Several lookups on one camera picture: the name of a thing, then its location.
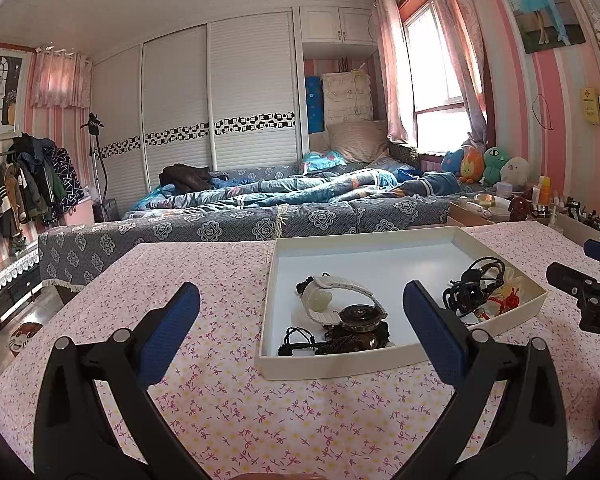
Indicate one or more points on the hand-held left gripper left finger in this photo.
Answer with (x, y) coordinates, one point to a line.
(177, 325)

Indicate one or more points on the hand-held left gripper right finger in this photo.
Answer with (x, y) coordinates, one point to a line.
(430, 335)

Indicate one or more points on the red knot charm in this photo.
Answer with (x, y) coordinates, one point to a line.
(507, 302)

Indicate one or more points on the white shallow tray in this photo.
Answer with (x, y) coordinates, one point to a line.
(370, 260)

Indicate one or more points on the jade charm with black tassel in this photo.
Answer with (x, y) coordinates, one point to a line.
(319, 301)

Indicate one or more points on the white desk organizer box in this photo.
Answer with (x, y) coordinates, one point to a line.
(580, 230)

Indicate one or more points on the cream flower hair accessory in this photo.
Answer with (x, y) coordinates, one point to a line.
(512, 280)

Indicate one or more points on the orange bottle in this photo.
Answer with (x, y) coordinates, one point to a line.
(544, 190)

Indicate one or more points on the brown figurine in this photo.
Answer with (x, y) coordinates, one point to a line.
(520, 208)

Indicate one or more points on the bed with grey patterned cover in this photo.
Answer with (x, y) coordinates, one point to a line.
(205, 230)

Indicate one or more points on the white plush toy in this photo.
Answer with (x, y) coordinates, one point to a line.
(515, 170)

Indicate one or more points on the green plush toy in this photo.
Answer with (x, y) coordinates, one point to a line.
(495, 165)

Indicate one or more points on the dark clothing pile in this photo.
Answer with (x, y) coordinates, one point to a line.
(185, 177)

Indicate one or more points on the round cat face stool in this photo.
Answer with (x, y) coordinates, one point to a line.
(25, 339)

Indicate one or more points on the orange plush toy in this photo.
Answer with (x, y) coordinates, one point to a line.
(472, 165)

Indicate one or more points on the blue plush toy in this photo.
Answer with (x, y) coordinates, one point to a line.
(452, 161)

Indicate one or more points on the black cabinet with lace cover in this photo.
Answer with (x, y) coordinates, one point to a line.
(5, 290)

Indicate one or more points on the black tripod stand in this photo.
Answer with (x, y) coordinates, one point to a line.
(100, 160)

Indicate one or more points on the blue patterned quilt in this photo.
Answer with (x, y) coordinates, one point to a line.
(305, 190)

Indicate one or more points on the clothes rack with jackets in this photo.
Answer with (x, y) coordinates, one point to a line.
(30, 185)

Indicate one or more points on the blue cartoon pillow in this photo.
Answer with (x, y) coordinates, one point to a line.
(322, 161)

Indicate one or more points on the beige pillow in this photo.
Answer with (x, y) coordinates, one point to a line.
(357, 140)

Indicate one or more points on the window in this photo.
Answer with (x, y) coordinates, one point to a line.
(435, 75)

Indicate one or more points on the white sliding door wardrobe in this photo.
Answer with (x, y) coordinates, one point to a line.
(230, 85)

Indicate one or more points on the cream padded headboard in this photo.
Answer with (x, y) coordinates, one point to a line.
(347, 97)

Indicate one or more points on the blue patterned board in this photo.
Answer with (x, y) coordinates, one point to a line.
(313, 105)

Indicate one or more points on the pink window curtain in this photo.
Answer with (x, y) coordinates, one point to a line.
(460, 35)
(395, 70)

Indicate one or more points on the pink valance curtain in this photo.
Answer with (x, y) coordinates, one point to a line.
(60, 77)

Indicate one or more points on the white overhead cabinet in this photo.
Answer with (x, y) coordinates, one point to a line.
(337, 25)

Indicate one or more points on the yellow wall box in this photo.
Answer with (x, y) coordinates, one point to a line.
(590, 105)

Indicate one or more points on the wall poster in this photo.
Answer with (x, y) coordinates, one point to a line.
(540, 0)

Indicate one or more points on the framed wall picture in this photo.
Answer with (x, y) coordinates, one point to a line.
(0, 95)

